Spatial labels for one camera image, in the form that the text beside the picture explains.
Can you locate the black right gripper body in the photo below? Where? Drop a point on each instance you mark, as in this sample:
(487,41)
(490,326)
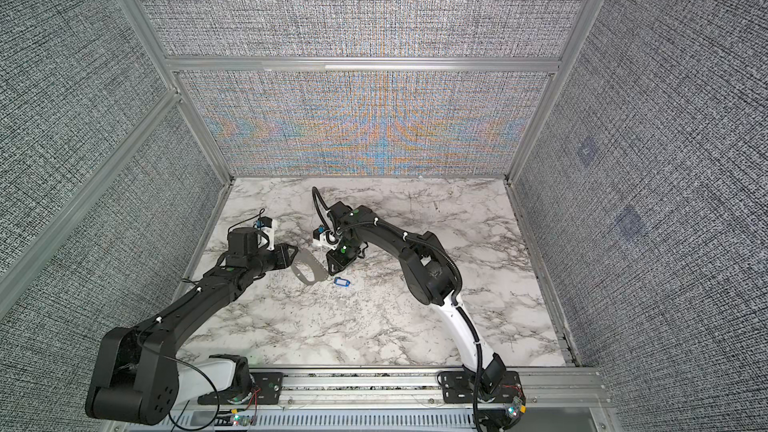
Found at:
(343,255)

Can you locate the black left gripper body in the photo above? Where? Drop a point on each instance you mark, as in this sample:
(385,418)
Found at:
(279,257)

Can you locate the blue capped key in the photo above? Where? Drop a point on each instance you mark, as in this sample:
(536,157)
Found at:
(341,282)

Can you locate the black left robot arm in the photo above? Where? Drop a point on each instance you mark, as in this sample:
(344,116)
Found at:
(137,377)

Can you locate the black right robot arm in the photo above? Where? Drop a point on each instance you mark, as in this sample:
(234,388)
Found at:
(431,276)

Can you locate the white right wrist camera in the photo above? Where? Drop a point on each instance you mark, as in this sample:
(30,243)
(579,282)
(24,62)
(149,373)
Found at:
(322,236)

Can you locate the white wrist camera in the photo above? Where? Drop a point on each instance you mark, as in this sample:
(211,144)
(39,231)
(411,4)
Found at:
(322,236)
(265,227)

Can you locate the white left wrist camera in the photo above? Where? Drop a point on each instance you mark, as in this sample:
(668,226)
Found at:
(265,227)

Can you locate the aluminium enclosure frame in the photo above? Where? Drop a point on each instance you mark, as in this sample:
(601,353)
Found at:
(133,132)

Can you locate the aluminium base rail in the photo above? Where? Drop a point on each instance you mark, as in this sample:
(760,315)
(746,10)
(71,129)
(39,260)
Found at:
(419,398)

